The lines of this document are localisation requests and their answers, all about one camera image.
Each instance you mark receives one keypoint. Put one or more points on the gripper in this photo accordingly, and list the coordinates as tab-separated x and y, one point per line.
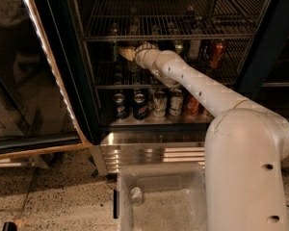
143	50

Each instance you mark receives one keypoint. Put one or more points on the clear plastic water bottle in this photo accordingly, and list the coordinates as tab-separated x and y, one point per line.
133	66

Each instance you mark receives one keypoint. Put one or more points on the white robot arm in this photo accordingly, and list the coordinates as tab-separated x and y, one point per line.
244	146

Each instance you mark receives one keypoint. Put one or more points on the green bottle middle shelf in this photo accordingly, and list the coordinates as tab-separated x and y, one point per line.
114	48

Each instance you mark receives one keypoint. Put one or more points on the green soda can middle shelf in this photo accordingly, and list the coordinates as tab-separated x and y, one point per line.
178	46

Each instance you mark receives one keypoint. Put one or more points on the white can middle shelf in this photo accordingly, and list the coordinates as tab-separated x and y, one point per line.
194	49

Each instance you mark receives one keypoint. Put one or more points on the red soda can middle shelf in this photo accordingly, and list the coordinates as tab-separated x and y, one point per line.
217	52

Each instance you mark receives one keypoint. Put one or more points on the glass fridge door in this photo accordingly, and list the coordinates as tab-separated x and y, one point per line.
36	113

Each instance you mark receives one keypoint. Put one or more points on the stainless steel fridge base grille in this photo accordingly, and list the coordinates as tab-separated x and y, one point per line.
147	145

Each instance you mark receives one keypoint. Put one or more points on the blue Pepsi can right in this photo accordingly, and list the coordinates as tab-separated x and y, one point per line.
139	106

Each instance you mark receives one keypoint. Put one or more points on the blue pepsi can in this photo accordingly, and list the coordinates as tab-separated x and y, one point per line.
139	106
120	106

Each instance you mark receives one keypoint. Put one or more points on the blue Pepsi can left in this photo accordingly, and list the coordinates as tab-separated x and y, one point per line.
120	106

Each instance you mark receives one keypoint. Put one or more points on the white green soda can left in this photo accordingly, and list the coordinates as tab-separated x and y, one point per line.
159	103

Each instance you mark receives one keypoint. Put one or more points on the white green soda can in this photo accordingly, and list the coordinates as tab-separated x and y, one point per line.
176	102
159	103

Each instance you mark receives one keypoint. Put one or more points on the white green soda can right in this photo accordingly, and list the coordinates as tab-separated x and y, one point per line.
176	102

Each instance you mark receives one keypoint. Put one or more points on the orange soda can left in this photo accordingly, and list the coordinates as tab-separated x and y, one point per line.
192	106

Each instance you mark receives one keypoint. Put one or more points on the orange soda can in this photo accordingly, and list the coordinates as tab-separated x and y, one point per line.
205	112
192	106

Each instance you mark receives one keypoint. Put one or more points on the orange soda can right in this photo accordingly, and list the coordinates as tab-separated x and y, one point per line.
205	112

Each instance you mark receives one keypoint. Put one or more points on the small clear cup in bin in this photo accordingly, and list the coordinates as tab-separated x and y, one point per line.
136	196

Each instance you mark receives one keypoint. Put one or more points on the clear plastic storage bin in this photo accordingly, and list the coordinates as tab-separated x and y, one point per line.
174	198

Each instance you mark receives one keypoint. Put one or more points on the black round object on floor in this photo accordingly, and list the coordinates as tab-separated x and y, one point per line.
9	226

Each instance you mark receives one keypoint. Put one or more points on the upper wire fridge shelf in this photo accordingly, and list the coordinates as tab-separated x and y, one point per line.
124	20

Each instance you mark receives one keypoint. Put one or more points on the wire fridge shelf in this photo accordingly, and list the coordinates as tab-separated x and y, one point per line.
124	20
116	75

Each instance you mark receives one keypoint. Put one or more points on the middle wire fridge shelf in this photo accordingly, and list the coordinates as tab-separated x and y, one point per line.
116	75

